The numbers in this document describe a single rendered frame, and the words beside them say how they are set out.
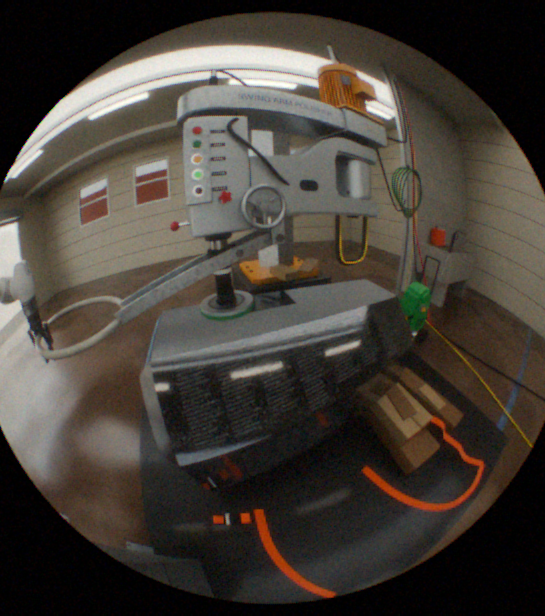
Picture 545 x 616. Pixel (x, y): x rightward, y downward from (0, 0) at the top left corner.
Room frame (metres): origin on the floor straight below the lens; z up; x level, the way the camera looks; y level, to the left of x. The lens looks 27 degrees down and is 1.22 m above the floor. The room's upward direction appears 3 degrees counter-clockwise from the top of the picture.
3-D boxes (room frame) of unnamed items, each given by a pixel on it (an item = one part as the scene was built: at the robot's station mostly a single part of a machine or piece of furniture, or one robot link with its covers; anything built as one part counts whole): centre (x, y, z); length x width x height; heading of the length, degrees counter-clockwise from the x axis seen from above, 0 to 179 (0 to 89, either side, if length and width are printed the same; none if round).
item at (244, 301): (0.76, 0.18, 0.87); 0.21 x 0.21 x 0.01
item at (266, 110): (0.90, -0.14, 1.64); 0.96 x 0.25 x 0.17; 114
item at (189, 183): (0.63, 0.20, 1.40); 0.08 x 0.03 x 0.28; 114
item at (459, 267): (2.48, -2.95, 0.43); 1.30 x 0.62 x 0.86; 106
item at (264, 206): (0.70, 0.02, 1.23); 0.15 x 0.10 x 0.15; 114
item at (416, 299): (1.56, -1.43, 0.43); 0.35 x 0.35 x 0.87; 4
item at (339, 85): (1.01, -0.43, 1.93); 0.31 x 0.28 x 0.40; 24
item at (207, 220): (0.79, 0.11, 1.35); 0.36 x 0.22 x 0.45; 114
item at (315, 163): (0.91, -0.19, 1.33); 0.74 x 0.23 x 0.49; 114
